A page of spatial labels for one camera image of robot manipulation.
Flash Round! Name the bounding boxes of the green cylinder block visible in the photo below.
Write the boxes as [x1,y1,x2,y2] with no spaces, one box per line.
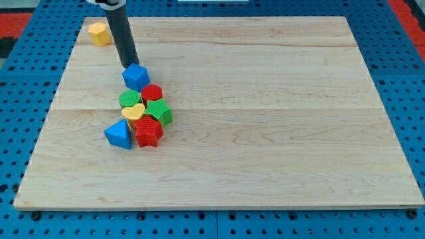
[118,90,141,108]

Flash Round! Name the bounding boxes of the white pusher mount collar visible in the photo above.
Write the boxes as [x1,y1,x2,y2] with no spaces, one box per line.
[86,0,127,10]

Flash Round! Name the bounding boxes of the blue triangle block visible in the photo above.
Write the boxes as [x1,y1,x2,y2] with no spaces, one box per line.
[104,119,132,149]

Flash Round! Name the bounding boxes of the blue cube block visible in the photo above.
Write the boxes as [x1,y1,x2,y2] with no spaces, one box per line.
[122,63,150,92]

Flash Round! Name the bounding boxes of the yellow heart block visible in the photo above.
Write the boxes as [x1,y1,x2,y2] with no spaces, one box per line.
[121,103,145,130]

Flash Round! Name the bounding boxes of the light wooden board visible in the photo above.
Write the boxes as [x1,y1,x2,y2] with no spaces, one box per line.
[14,17,424,211]

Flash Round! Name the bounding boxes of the green star block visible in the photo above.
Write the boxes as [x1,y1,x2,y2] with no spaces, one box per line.
[143,98,173,126]

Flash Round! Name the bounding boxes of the red cylinder block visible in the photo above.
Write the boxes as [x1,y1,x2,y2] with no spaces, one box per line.
[140,84,163,106]

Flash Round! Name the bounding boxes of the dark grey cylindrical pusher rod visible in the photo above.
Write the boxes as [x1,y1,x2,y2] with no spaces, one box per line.
[105,5,139,68]

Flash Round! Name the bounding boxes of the red star block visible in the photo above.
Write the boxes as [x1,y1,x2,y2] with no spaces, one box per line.
[133,115,163,147]

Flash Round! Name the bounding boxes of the yellow hexagon block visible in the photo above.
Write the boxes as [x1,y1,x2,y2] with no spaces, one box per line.
[88,22,111,46]

